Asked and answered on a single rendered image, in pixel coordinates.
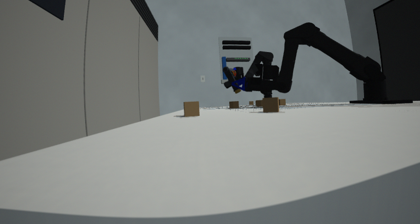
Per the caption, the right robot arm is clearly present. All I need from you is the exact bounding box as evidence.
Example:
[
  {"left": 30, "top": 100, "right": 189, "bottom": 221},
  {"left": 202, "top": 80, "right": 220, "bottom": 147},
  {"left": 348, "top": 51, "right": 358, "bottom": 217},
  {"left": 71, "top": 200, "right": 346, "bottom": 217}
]
[{"left": 224, "top": 51, "right": 273, "bottom": 98}]

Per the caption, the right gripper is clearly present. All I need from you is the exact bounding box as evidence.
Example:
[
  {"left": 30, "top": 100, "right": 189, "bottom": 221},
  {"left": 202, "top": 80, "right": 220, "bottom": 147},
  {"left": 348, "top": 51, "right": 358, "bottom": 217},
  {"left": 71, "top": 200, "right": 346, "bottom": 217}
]
[{"left": 233, "top": 68, "right": 241, "bottom": 81}]

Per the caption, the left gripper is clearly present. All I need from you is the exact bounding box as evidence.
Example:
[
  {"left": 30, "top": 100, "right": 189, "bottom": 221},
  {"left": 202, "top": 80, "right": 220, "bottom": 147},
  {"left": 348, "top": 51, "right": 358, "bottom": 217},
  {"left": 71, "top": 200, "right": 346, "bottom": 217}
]
[{"left": 232, "top": 77, "right": 262, "bottom": 92}]

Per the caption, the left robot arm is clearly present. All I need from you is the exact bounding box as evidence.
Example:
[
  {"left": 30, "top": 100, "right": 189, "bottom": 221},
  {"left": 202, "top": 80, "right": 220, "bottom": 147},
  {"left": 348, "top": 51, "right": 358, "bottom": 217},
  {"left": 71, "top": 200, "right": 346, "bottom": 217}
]
[{"left": 251, "top": 22, "right": 413, "bottom": 104}]

